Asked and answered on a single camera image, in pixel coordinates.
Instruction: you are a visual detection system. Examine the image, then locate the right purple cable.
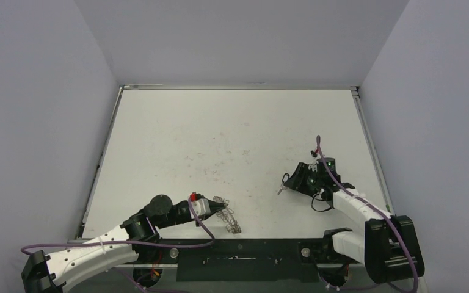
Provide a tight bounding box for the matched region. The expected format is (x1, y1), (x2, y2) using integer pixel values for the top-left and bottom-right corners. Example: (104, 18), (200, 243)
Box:
(315, 135), (420, 293)

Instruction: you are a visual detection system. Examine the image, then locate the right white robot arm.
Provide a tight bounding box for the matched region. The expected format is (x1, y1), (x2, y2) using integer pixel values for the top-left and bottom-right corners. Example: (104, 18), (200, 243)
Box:
(282, 157), (425, 284)

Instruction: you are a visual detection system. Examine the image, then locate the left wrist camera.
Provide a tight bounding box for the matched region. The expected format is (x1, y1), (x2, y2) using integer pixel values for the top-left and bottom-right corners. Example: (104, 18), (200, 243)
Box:
(189, 192), (211, 220)

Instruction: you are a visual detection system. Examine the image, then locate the metal disc with keyrings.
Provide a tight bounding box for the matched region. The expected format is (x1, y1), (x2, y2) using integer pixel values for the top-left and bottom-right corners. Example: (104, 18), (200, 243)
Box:
(213, 196), (242, 234)

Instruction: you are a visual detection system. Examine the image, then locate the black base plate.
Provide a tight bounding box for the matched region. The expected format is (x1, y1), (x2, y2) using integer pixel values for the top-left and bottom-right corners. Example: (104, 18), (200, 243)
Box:
(132, 238), (355, 283)

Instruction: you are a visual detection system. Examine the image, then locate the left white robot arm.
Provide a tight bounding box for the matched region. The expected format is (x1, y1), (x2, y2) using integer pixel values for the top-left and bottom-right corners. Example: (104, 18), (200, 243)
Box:
(21, 193), (228, 292)

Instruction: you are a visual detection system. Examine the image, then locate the aluminium frame rail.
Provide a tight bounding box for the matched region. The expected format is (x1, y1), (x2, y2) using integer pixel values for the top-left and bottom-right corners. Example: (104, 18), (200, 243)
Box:
(66, 238), (365, 269)

